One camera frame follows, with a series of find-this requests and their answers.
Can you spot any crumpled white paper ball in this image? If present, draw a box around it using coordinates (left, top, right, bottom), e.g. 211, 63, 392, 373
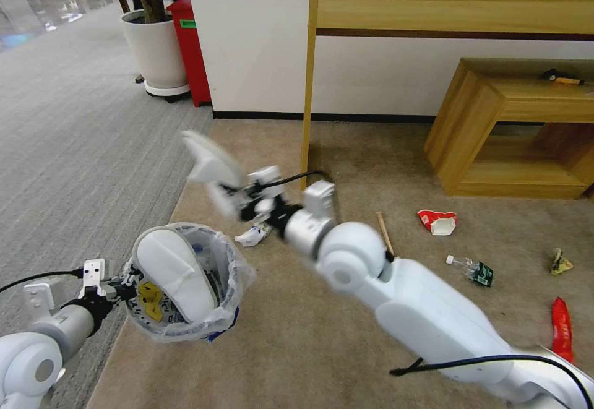
233, 222, 273, 248

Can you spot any black yellow tool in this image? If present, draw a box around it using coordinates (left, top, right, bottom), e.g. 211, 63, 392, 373
541, 69, 585, 87

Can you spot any wooden stick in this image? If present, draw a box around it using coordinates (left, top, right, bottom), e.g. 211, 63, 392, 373
375, 211, 396, 257

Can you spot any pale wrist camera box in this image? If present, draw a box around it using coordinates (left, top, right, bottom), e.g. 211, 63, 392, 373
247, 165, 286, 216
79, 257, 110, 299

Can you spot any crumpled yellow black wrapper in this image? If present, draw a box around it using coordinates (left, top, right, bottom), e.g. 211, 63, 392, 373
549, 247, 575, 277

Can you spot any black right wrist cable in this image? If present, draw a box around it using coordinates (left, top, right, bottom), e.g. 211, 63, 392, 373
272, 170, 331, 190

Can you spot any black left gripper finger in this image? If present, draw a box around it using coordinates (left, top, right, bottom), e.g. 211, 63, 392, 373
111, 285, 142, 307
119, 264, 145, 285

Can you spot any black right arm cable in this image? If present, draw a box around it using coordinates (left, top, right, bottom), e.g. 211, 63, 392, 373
389, 354, 594, 409

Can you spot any white slipper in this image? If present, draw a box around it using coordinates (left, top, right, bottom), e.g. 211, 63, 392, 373
136, 226, 220, 324
179, 129, 249, 192

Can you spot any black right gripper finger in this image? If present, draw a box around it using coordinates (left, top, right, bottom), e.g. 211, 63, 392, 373
220, 181, 260, 198
205, 185, 248, 220

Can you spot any trash bin with plastic bag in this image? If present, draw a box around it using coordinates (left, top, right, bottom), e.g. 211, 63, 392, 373
121, 221, 257, 344

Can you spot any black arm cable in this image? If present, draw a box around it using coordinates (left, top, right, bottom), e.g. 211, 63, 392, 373
0, 269, 85, 295
389, 354, 594, 409

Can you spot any red snack packet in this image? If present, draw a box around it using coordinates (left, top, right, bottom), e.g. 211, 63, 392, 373
550, 296, 576, 365

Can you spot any crushed red white carton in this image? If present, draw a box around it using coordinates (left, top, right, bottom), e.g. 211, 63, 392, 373
416, 209, 459, 237

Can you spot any red bin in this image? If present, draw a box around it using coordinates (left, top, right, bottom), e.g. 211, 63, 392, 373
165, 0, 213, 108

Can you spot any white round planter pot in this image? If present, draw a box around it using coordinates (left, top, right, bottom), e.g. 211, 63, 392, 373
120, 8, 192, 105

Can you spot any light wooden desk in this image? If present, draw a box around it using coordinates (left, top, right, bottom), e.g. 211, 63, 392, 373
299, 0, 594, 192

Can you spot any crushed plastic bottle green label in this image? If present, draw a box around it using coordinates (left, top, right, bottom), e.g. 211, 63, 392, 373
445, 254, 494, 288

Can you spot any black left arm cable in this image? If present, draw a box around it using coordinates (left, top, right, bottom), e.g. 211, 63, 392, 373
0, 269, 85, 295

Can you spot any low wooden shelf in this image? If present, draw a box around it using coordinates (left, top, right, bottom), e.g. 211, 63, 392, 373
423, 57, 594, 201

